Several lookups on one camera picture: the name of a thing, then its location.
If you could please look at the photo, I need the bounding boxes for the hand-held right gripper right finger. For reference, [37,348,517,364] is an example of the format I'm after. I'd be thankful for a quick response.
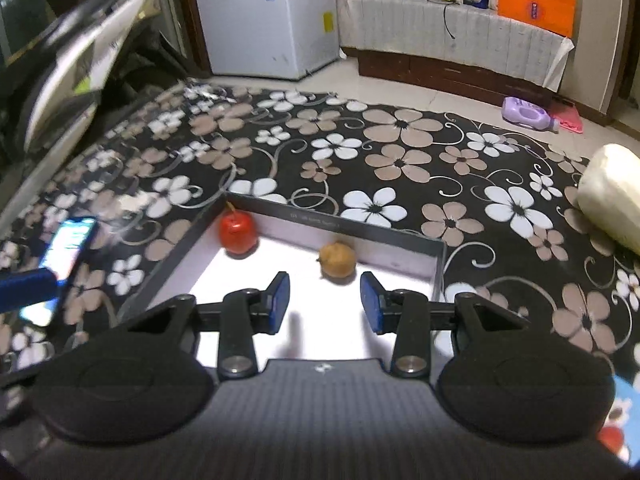
[360,271,531,378]

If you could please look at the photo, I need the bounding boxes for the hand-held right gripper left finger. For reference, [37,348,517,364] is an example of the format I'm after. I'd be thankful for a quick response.
[127,271,291,380]

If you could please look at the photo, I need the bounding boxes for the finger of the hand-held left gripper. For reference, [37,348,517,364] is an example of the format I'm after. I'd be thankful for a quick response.
[0,269,58,313]

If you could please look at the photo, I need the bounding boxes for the black box with white inside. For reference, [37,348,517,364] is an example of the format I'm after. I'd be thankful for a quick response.
[117,191,447,361]

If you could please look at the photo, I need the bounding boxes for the small brown fruit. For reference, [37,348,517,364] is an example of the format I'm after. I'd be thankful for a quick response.
[316,241,357,279]

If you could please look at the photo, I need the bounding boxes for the blue cartoon plate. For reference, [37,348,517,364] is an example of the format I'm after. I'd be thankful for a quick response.
[597,375,640,466]

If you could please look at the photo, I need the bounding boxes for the smartphone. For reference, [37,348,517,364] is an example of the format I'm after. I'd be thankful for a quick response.
[20,216,99,328]

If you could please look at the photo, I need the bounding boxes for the small red apple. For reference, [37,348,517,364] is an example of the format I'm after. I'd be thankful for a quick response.
[218,202,259,256]

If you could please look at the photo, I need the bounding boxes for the black floral tablecloth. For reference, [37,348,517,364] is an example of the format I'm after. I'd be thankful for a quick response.
[0,77,640,461]

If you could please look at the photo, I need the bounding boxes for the white and black striped panel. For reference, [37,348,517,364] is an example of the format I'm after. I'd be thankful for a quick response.
[20,0,163,153]

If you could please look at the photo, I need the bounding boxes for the dark wooden cabinet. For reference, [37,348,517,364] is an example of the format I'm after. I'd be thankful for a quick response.
[341,46,556,111]

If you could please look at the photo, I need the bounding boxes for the purple plastic bottle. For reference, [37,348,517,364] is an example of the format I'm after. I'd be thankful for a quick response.
[501,96,561,133]

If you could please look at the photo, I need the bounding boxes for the napa cabbage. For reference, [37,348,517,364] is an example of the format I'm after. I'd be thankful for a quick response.
[576,144,640,257]

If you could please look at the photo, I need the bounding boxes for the white chest freezer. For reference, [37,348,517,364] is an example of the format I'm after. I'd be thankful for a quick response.
[191,0,342,82]

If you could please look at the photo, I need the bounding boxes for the pink plastic item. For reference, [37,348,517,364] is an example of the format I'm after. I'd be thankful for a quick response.
[550,102,585,134]

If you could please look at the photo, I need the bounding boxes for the white cloth cover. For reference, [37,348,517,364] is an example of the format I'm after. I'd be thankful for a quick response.
[345,0,575,95]

